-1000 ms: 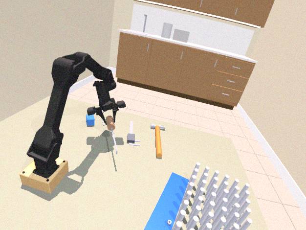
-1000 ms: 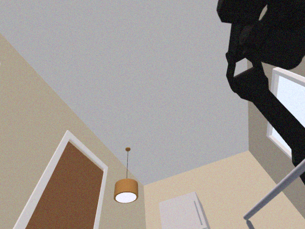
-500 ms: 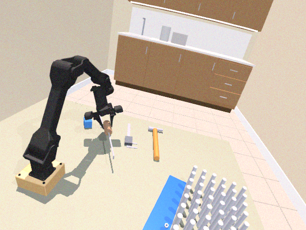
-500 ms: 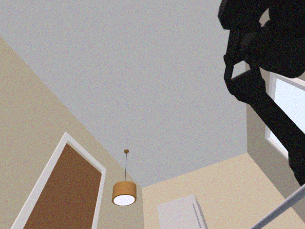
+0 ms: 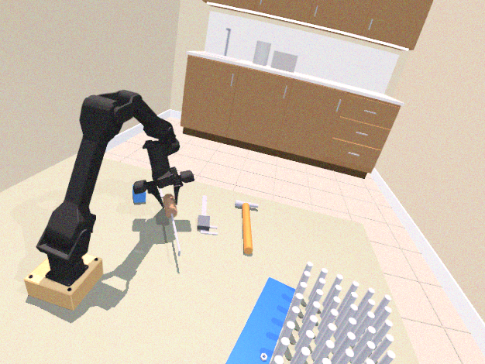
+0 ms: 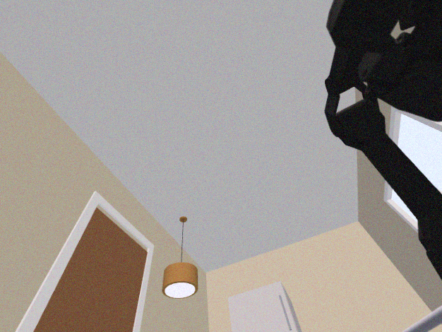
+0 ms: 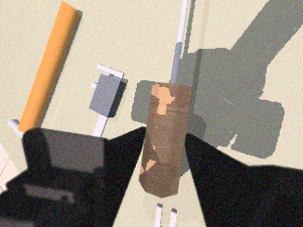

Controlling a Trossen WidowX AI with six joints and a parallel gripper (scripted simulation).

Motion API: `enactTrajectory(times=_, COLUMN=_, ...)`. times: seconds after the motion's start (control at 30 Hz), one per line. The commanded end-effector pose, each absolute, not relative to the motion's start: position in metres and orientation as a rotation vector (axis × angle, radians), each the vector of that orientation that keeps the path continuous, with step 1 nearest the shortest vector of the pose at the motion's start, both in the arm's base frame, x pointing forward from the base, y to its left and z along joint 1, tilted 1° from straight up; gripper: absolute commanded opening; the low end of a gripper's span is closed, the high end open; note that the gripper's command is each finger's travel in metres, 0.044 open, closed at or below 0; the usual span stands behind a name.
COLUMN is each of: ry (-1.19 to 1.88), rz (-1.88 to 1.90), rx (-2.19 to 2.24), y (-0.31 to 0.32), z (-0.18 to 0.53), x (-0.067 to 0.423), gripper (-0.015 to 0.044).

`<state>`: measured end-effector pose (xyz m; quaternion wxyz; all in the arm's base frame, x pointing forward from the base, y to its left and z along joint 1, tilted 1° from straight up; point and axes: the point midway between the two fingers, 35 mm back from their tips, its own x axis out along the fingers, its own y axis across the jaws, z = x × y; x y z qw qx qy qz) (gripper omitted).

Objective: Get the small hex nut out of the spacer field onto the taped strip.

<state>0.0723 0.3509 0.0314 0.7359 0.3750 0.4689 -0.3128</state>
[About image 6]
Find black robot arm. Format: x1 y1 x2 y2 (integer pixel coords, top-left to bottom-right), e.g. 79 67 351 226
324 32 442 280

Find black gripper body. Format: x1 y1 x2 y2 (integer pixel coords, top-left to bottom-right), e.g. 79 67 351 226
326 0 433 53

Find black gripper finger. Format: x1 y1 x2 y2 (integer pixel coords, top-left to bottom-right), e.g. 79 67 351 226
401 0 442 64

